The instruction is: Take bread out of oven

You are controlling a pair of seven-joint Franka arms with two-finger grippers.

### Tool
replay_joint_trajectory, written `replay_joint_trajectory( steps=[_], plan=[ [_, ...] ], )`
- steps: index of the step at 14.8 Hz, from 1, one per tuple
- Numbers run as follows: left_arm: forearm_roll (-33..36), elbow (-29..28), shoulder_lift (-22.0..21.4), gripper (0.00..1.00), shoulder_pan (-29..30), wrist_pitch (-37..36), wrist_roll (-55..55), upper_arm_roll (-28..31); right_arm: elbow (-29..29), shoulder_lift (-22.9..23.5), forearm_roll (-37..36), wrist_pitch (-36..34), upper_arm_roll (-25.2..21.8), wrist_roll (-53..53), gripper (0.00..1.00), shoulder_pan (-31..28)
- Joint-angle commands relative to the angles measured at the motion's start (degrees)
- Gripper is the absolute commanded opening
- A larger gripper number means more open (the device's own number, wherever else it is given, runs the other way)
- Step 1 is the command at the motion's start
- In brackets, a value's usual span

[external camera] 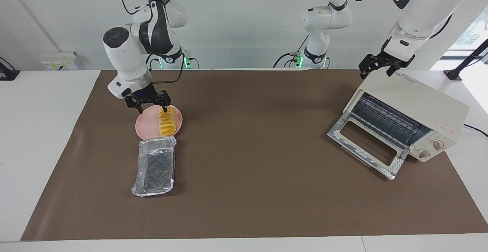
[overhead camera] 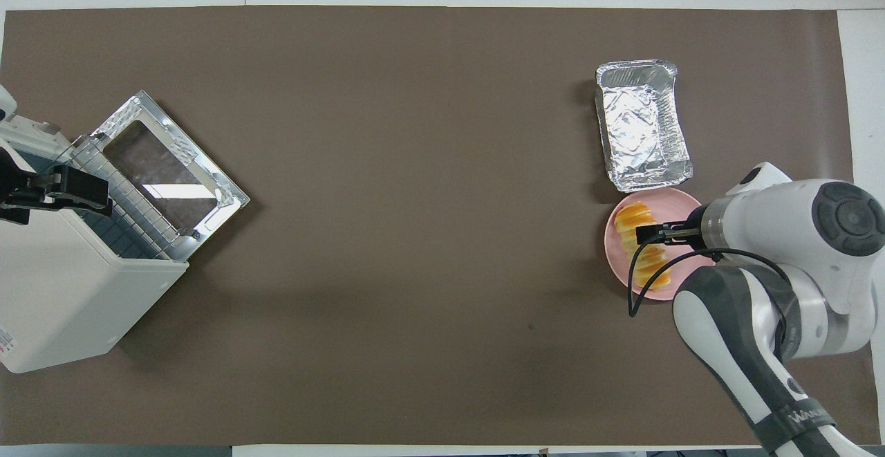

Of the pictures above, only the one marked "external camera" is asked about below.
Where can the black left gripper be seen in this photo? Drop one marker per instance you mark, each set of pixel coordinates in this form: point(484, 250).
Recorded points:
point(392, 60)

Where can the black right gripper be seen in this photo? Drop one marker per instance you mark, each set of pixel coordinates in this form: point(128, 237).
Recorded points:
point(146, 96)

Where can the golden sliced bread loaf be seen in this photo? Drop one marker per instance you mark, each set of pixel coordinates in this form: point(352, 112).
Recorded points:
point(167, 124)

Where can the aluminium foil tray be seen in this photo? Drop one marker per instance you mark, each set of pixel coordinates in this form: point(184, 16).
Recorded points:
point(156, 168)

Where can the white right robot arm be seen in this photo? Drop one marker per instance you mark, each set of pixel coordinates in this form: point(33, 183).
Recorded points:
point(126, 53)

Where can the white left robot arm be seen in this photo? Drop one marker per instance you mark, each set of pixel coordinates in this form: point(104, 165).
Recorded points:
point(431, 4)

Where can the cream toaster oven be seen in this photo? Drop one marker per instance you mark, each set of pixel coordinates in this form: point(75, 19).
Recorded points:
point(411, 88)

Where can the metal oven rack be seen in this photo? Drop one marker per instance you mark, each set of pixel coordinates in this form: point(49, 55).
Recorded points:
point(385, 116)

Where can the glass oven door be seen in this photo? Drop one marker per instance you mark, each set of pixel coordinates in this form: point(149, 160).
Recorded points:
point(366, 145)

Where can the oven knob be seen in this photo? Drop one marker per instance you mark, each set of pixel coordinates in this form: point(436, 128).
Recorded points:
point(423, 153)
point(437, 144)

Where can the pink round plate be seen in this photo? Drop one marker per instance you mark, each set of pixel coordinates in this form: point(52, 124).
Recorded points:
point(146, 126)

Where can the long black pole stand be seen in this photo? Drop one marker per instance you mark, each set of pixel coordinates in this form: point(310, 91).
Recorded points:
point(467, 59)

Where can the short black clamp stand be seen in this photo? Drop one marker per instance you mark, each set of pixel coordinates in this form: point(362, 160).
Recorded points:
point(8, 74)

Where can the brown table mat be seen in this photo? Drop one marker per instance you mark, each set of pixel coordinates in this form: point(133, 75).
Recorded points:
point(267, 187)

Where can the white wall socket box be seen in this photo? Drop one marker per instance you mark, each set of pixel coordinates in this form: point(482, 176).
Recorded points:
point(59, 61)

